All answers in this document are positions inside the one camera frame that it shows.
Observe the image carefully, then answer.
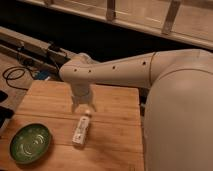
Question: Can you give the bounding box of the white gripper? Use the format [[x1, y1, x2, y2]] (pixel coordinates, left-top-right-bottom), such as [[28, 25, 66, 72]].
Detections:
[[70, 83, 97, 113]]

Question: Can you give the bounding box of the green ceramic bowl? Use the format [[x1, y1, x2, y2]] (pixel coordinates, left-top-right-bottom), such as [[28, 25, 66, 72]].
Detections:
[[9, 123, 52, 164]]

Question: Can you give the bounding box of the white plastic bottle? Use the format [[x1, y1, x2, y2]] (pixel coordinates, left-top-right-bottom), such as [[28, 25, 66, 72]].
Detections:
[[72, 110, 91, 146]]

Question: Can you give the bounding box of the black power adapter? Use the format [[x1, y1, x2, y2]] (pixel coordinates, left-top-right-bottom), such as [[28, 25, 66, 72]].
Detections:
[[46, 42, 67, 57]]

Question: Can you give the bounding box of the dark object at left edge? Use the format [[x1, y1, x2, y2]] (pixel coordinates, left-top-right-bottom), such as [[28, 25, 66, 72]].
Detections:
[[0, 90, 14, 128]]

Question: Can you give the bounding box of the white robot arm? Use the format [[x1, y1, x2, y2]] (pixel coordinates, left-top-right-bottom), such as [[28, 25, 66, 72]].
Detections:
[[59, 49, 213, 171]]

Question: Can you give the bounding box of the black coiled cable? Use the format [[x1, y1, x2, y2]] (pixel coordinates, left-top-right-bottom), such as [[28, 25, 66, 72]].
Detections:
[[2, 65, 34, 91]]

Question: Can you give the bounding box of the blue small object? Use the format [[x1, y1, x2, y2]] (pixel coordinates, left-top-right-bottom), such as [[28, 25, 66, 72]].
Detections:
[[34, 70, 50, 80]]

